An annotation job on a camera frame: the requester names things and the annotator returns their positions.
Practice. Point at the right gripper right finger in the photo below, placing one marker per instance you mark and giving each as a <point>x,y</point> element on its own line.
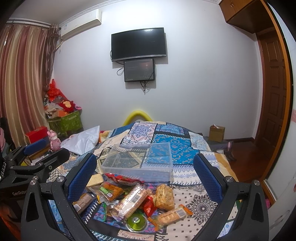
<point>211,178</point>

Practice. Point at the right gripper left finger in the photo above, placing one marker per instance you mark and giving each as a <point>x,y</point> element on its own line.
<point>79,176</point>

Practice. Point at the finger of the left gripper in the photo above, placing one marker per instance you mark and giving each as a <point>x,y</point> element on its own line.
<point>45,166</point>
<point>34,145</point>

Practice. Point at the clear bag fried snacks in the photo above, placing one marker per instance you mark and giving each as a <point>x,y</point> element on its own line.
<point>107,192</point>

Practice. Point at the brown cake bar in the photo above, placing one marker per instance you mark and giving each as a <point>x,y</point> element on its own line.
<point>83,202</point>

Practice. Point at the red chip bag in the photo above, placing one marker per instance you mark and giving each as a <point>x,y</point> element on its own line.
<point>122,180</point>

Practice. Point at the peanut brittle block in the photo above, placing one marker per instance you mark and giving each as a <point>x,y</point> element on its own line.
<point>165,197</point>

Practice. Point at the long biscuit pack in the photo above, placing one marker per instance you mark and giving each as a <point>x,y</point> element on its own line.
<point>129,204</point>

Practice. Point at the red foil snack packet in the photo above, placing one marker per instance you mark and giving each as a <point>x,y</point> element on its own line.
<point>148,205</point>

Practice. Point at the green jelly cup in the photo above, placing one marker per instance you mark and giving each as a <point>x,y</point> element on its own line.
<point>136,222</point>

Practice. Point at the pink pig figurine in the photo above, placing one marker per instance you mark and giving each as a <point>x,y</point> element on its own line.
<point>55,142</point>

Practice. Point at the red gift box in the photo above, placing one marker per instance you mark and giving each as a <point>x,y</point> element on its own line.
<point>36,135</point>

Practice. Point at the white plastic bag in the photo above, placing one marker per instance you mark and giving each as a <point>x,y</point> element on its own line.
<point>82,142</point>

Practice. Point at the green storage box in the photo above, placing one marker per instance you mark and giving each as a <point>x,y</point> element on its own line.
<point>66,125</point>

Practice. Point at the small cardboard box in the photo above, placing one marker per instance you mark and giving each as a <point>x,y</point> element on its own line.
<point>216,133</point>

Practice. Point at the red decorations pile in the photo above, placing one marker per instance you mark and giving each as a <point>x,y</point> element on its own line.
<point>56,104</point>

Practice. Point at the clear plastic storage bin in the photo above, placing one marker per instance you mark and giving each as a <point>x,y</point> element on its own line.
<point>146,162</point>

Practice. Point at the patchwork patterned bedspread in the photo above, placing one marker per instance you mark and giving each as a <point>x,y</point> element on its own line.
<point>148,188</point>

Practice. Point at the yellow foam tube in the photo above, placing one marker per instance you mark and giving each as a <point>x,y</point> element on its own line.
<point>137,115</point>

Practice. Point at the brown wooden door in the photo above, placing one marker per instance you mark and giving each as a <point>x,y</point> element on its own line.
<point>274,92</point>

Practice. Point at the striped brown curtain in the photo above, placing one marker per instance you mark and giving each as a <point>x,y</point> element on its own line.
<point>27,56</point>

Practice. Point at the white air conditioner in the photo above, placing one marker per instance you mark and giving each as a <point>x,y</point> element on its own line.
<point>80,24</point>

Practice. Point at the wooden overhead cabinet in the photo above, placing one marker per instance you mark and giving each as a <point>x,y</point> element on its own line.
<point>250,16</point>

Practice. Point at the small dark wall monitor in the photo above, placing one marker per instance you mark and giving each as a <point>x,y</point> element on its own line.
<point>139,70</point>

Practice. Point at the black wall television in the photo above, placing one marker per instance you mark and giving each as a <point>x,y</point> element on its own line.
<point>140,43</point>

